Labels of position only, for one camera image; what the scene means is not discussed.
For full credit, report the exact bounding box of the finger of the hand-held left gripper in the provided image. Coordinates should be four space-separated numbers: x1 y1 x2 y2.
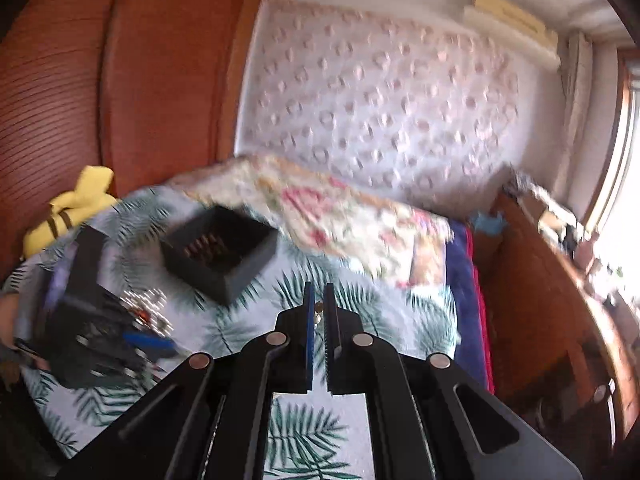
122 331 178 359

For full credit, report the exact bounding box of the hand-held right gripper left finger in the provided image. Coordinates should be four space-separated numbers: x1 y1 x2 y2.
55 282 315 480

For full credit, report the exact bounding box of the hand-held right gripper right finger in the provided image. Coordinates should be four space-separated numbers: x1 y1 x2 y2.
324 282 586 480

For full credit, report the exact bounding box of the pile of shiny jewelry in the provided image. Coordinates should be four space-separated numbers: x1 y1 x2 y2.
117 287 172 337

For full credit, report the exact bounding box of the black square jewelry box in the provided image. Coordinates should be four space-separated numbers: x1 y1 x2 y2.
160 204 279 307

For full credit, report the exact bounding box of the person's left forearm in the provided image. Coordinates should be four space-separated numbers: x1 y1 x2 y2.
0 294 23 361

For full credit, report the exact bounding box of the leaf print bedsheet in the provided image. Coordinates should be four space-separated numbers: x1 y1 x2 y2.
0 185 462 480

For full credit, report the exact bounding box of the yellow plush toy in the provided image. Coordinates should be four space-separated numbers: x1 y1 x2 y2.
22 165 119 261

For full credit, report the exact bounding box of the floral quilt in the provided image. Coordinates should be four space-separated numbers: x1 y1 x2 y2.
170 154 456 288

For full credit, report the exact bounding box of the blue blanket with red edge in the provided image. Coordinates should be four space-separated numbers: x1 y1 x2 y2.
445 219 497 395

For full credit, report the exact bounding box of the small light blue object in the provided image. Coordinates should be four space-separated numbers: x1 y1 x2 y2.
469 211 507 237

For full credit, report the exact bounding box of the wooden desk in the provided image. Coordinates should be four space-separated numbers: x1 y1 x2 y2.
480 192 640 461

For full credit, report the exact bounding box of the clutter on desk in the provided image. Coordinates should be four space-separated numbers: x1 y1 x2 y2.
505 167 626 306

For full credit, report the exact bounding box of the window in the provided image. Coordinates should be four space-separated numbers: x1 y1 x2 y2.
582 47 640 281

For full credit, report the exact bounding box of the pale curtain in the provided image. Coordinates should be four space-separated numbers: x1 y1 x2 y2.
552 30 596 211

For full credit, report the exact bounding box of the white air conditioner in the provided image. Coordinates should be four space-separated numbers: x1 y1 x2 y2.
462 0 562 72

